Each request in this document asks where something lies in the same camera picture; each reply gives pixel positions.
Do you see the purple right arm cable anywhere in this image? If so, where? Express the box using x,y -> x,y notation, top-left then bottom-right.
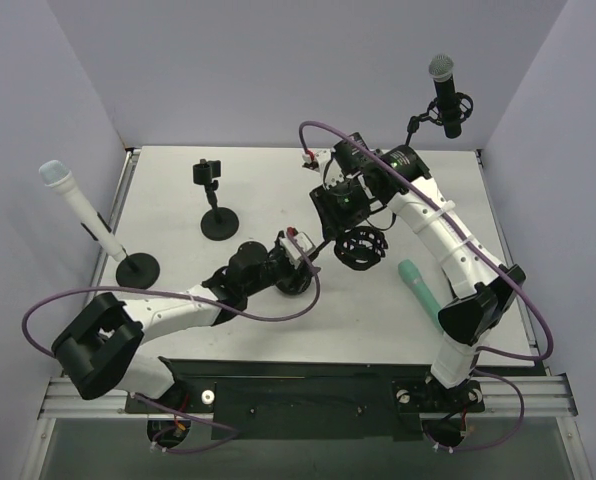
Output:
298,120 -> 555,454

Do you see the grey head black microphone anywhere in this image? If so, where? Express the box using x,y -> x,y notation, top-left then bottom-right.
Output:
428,54 -> 462,139

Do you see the black clip microphone stand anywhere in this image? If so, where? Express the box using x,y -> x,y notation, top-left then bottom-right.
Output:
192,159 -> 240,241

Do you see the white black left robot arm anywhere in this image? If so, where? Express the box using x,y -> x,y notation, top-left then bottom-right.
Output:
51,233 -> 316,412

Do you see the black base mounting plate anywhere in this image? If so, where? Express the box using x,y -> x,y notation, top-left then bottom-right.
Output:
125,359 -> 484,441

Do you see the black tripod microphone stand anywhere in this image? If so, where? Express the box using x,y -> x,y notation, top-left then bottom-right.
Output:
405,92 -> 474,146

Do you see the mint green microphone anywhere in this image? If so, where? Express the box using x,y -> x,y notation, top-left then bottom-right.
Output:
398,259 -> 441,331

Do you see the white microphone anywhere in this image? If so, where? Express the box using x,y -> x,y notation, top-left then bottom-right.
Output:
39,160 -> 128,262

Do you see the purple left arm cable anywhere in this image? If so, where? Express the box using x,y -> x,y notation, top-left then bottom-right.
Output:
21,249 -> 322,456

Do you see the black shock mount stand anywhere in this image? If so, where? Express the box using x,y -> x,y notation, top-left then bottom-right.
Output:
276,226 -> 389,296

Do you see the aluminium frame rail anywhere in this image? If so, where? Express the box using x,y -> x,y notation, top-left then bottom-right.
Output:
41,142 -> 577,454

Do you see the black round base stand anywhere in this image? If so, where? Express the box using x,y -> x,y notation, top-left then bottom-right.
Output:
115,253 -> 160,289

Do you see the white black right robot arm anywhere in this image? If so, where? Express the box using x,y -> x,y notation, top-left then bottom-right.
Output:
301,134 -> 527,409

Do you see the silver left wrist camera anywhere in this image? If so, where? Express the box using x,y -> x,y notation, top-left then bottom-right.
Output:
280,227 -> 316,268

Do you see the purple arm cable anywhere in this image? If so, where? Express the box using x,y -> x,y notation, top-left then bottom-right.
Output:
21,249 -> 322,456
298,120 -> 555,454

